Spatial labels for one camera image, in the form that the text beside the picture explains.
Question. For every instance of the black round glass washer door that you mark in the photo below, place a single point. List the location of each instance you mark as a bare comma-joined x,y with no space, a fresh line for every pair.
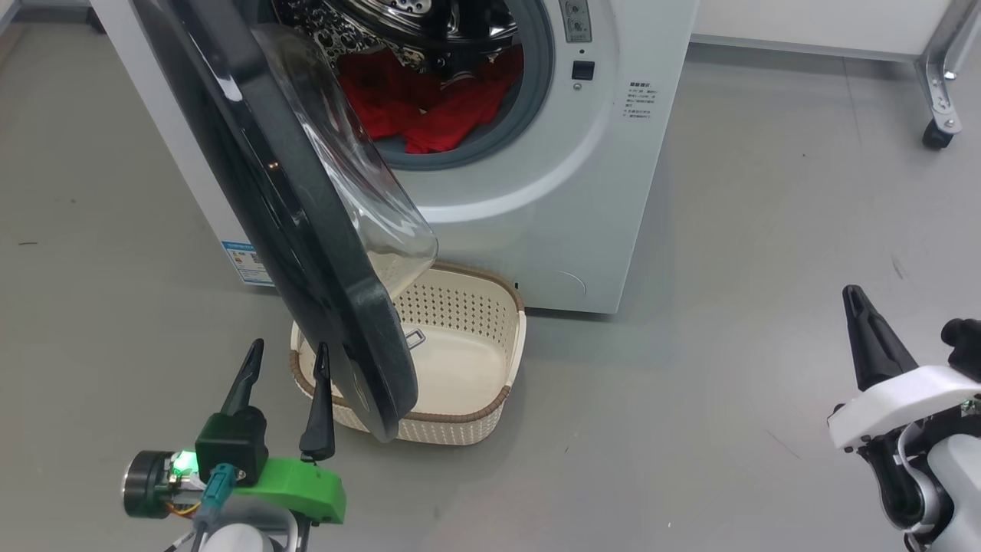
306,268

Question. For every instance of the silver metal leg with caster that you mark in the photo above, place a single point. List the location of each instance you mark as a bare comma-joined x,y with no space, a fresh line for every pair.
941,84

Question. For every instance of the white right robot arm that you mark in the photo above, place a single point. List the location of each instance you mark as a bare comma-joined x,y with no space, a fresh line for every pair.
954,491

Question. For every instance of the cream perforated basket brown rim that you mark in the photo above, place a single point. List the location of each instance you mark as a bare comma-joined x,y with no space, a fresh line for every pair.
460,425

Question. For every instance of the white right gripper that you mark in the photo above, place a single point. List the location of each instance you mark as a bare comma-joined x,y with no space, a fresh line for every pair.
904,406

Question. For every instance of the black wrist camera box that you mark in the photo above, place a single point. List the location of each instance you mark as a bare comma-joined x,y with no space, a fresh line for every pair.
964,345
230,452

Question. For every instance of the white cabinet panel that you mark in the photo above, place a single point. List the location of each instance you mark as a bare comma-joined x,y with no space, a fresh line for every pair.
805,23

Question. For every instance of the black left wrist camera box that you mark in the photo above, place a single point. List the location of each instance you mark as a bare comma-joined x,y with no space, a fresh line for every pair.
230,452

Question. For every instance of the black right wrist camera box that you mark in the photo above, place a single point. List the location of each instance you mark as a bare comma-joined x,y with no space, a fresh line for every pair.
964,345

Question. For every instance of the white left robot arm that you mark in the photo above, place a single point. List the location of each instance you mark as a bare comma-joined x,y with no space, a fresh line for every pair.
245,540

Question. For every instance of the red garment white trim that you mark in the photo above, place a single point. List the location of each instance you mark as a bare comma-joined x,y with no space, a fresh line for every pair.
460,115
383,100

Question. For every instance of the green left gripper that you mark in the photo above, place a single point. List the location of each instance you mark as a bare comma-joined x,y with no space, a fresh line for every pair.
306,491

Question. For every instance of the shiny steel washer drum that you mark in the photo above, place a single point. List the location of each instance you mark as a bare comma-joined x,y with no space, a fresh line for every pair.
429,15

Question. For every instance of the white front-load washing machine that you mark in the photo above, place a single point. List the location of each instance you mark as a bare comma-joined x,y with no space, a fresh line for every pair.
582,192

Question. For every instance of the grey rim sticker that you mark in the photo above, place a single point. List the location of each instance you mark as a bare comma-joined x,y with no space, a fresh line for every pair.
576,21

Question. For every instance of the blue energy label sticker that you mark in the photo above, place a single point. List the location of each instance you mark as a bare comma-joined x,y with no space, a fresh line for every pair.
241,264

